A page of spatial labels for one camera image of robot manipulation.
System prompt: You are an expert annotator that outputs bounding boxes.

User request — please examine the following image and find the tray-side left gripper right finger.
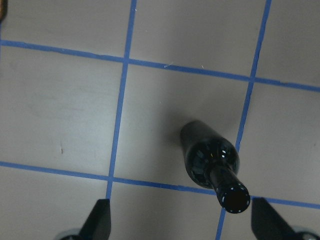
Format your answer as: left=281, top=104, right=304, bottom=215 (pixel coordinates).
left=251, top=197, right=300, bottom=240

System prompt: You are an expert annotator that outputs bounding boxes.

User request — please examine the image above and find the tray-side left gripper left finger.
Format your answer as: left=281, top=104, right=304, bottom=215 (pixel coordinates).
left=78, top=199, right=111, bottom=240

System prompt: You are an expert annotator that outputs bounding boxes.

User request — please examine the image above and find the dark wine bottle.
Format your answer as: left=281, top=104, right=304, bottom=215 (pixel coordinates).
left=179, top=120, right=251, bottom=214

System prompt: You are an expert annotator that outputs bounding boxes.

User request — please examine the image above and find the wooden tray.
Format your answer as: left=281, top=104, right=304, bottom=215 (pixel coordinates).
left=0, top=0, right=7, bottom=21

